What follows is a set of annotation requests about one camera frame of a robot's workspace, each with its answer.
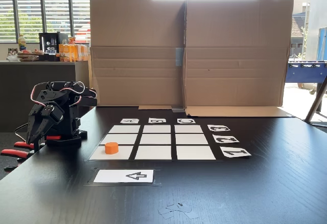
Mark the letter C paper sheet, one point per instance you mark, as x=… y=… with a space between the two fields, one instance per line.
x=186 y=121

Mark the letter A paper sheet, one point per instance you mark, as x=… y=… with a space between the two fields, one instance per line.
x=129 y=121

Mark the orange juice carton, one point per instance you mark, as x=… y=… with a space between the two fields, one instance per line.
x=73 y=52
x=83 y=52
x=64 y=52

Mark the round orange token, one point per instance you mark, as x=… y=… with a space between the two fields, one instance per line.
x=111 y=148

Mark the black glass-door cabinet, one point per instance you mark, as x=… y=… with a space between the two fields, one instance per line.
x=49 y=45

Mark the dark counter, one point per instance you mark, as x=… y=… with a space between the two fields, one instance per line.
x=15 y=93

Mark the brown cardboard panel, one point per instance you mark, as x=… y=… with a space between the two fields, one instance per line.
x=237 y=55
x=138 y=42

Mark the number 1 paper sheet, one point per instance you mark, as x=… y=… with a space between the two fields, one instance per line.
x=235 y=152

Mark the letter B paper sheet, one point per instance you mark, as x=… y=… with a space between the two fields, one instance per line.
x=157 y=120

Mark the red black bar clamp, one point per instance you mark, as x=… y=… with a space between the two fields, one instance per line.
x=54 y=137

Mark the number 3 paper sheet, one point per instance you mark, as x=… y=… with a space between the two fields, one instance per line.
x=218 y=128

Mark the number 2 paper sheet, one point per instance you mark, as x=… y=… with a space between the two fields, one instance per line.
x=225 y=139

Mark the white nine-square grid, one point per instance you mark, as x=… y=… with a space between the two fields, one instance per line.
x=155 y=142

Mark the slanted metal leg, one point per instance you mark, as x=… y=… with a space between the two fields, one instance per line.
x=316 y=98

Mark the yellow drink bottle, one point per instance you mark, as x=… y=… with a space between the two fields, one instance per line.
x=22 y=42

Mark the blue foosball table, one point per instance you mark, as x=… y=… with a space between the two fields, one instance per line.
x=304 y=73

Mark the clear tape scraps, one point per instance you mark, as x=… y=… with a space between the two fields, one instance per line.
x=177 y=208

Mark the white arrow paper sheet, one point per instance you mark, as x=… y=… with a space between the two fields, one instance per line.
x=110 y=176

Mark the wooden fruit tray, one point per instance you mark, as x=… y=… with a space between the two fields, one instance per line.
x=28 y=55

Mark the grey duct tape strip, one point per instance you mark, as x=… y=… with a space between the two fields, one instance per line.
x=179 y=56
x=178 y=110

